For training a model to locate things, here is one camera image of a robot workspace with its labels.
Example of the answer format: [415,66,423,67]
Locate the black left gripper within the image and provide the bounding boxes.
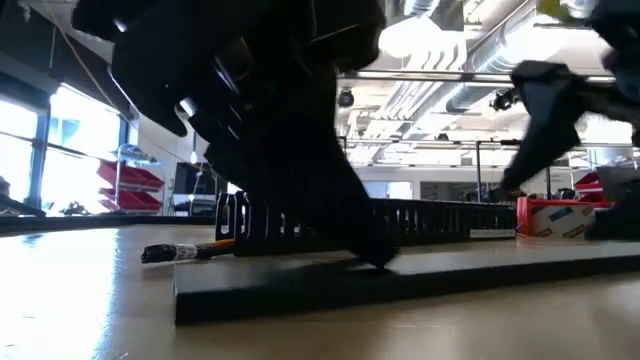
[110,19,341,171]

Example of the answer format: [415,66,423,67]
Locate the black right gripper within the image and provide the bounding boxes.
[499,0,640,192]

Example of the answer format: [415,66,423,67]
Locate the black duct cover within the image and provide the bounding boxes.
[173,239,640,326]

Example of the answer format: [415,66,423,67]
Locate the black slotted cable duct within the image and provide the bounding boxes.
[215,190,517,257]

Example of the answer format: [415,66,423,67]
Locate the multicoloured wire bundle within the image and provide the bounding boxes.
[140,238,236,265]

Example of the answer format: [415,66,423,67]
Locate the red case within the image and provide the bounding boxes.
[573,171,604,201]

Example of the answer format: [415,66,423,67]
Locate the dark tilted monitor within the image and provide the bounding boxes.
[597,166,640,204]

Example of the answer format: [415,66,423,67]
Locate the black monitor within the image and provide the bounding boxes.
[173,162,221,199]

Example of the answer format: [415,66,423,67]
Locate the red and white box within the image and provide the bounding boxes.
[516,195,609,239]

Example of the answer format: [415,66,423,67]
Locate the long ceiling light strip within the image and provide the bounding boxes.
[339,69,616,84]

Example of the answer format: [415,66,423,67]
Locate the red storage bins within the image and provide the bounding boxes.
[97,159,165,214]

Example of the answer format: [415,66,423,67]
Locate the silver ventilation duct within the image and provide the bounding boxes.
[444,0,571,114]

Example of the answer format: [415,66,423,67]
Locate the black distant rig frame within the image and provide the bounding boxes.
[474,138,554,201]

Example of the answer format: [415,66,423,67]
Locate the black cable with yellow tag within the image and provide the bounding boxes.
[537,0,596,24]

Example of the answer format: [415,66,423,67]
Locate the yellow hanging cable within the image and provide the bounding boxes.
[47,9,132,121]

